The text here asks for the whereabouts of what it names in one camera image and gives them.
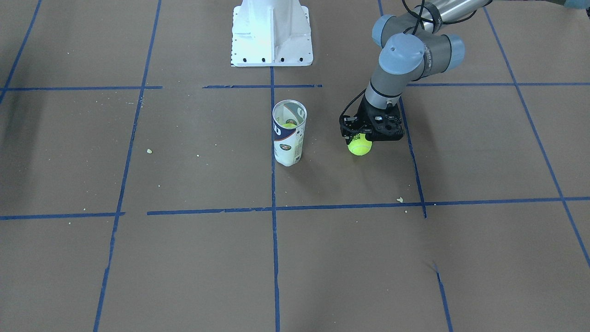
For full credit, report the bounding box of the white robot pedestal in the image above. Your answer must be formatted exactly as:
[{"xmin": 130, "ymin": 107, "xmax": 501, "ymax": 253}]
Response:
[{"xmin": 230, "ymin": 0, "xmax": 314, "ymax": 67}]

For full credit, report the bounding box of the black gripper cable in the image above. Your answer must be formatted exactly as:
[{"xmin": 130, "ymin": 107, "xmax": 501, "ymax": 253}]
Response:
[{"xmin": 340, "ymin": 0, "xmax": 494, "ymax": 121}]

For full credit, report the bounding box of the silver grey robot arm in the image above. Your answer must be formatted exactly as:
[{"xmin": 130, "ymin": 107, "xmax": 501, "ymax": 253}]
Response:
[{"xmin": 339, "ymin": 0, "xmax": 589, "ymax": 146}]

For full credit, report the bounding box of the yellow tennis ball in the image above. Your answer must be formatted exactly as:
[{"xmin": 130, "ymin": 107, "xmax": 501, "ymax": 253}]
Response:
[{"xmin": 347, "ymin": 134, "xmax": 373, "ymax": 157}]

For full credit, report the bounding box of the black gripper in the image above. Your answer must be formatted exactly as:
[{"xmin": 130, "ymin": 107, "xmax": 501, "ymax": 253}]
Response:
[{"xmin": 340, "ymin": 95, "xmax": 405, "ymax": 142}]

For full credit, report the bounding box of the clear tennis ball can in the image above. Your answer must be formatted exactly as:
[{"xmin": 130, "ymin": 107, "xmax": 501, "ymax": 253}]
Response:
[{"xmin": 272, "ymin": 100, "xmax": 307, "ymax": 166}]

